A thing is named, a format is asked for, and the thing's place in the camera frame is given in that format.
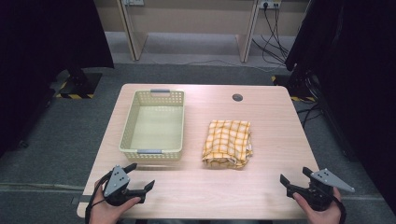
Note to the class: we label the black curtain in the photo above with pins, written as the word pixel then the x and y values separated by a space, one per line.
pixel 46 46
pixel 358 77

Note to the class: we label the white wall socket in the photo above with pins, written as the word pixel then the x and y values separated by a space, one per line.
pixel 269 3

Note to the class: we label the beige wooden desk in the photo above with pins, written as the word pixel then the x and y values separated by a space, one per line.
pixel 193 18

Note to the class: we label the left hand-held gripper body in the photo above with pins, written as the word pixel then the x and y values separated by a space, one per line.
pixel 116 180

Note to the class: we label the black stand base striped tape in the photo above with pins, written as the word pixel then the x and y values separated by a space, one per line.
pixel 299 87
pixel 79 85

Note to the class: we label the person's right hand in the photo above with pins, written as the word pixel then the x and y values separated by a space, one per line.
pixel 323 216

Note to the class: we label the beige plastic basket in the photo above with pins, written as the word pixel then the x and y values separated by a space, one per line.
pixel 154 124

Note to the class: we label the white power strip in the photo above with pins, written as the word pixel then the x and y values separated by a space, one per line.
pixel 134 2

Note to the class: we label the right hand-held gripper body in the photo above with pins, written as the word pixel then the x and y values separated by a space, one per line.
pixel 323 178

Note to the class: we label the yellow checked cloth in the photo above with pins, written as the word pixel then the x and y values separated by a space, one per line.
pixel 227 143

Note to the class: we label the person's left hand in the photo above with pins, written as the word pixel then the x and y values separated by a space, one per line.
pixel 104 213

